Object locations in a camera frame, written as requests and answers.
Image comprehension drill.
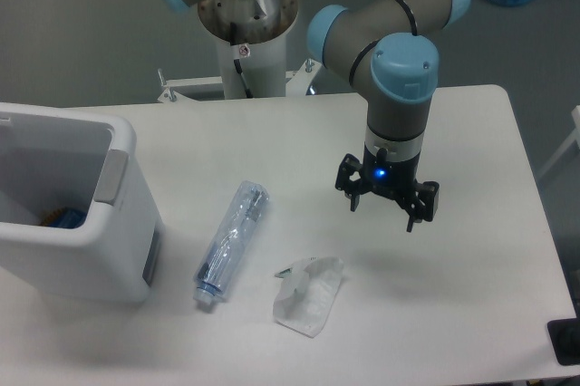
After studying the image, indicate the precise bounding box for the black device at table edge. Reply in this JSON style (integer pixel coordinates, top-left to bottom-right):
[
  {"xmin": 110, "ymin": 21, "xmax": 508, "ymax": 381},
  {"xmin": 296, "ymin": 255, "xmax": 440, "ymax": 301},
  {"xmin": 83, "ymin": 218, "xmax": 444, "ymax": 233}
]
[{"xmin": 547, "ymin": 317, "xmax": 579, "ymax": 366}]

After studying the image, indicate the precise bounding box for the white frame right edge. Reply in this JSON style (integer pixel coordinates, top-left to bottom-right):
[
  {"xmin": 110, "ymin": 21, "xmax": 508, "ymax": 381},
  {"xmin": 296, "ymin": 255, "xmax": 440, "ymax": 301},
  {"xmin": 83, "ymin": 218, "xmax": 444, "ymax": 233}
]
[{"xmin": 536, "ymin": 105, "xmax": 579, "ymax": 185}]

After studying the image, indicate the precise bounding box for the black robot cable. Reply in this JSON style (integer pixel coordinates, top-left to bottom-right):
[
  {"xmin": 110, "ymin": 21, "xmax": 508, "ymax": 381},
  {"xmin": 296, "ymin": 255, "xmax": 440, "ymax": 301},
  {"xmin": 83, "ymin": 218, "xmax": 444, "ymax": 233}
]
[{"xmin": 228, "ymin": 22, "xmax": 254, "ymax": 100}]

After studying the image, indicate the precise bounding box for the white plastic pouch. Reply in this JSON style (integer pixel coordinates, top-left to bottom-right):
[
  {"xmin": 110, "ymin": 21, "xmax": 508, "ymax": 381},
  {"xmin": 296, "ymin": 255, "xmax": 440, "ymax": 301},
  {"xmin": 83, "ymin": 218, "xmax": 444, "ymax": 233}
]
[{"xmin": 273, "ymin": 256, "xmax": 344, "ymax": 338}]

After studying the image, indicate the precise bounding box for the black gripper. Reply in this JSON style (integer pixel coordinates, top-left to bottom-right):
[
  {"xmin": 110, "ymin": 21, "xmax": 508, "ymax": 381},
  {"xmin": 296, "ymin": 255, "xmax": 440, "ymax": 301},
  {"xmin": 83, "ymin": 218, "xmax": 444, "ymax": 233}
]
[{"xmin": 334, "ymin": 148, "xmax": 440, "ymax": 233}]

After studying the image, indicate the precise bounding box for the blue trash inside can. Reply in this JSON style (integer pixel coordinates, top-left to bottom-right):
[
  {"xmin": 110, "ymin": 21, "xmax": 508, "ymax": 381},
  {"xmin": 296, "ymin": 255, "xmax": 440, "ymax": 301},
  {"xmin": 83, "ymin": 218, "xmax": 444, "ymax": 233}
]
[{"xmin": 40, "ymin": 207, "xmax": 87, "ymax": 229}]

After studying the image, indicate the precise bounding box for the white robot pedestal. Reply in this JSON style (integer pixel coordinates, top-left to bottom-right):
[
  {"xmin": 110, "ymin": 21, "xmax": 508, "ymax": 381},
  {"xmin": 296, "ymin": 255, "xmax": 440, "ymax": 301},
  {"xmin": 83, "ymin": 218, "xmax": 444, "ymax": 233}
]
[{"xmin": 197, "ymin": 0, "xmax": 300, "ymax": 100}]

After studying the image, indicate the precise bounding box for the white plastic trash can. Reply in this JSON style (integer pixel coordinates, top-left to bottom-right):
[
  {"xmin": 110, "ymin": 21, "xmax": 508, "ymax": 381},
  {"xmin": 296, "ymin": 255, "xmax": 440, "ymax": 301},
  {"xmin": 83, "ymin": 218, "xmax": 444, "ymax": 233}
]
[{"xmin": 1, "ymin": 103, "xmax": 162, "ymax": 302}]

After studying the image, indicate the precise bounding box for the clear plastic bottle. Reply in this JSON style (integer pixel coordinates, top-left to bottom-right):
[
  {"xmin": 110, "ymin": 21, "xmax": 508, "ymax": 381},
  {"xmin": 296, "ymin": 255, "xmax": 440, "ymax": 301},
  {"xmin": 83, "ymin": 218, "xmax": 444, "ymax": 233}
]
[{"xmin": 193, "ymin": 180, "xmax": 269, "ymax": 306}]

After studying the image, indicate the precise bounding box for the white base foot bracket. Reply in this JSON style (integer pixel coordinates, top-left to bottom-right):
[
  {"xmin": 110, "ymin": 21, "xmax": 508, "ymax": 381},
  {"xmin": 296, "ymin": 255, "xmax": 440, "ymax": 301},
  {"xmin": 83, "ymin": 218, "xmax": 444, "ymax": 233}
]
[{"xmin": 157, "ymin": 58, "xmax": 323, "ymax": 103}]

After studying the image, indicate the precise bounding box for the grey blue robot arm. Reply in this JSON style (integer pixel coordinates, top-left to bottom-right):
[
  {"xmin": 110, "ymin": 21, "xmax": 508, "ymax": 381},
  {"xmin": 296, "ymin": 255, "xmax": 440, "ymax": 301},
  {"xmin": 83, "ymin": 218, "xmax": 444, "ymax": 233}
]
[{"xmin": 165, "ymin": 0, "xmax": 470, "ymax": 224}]

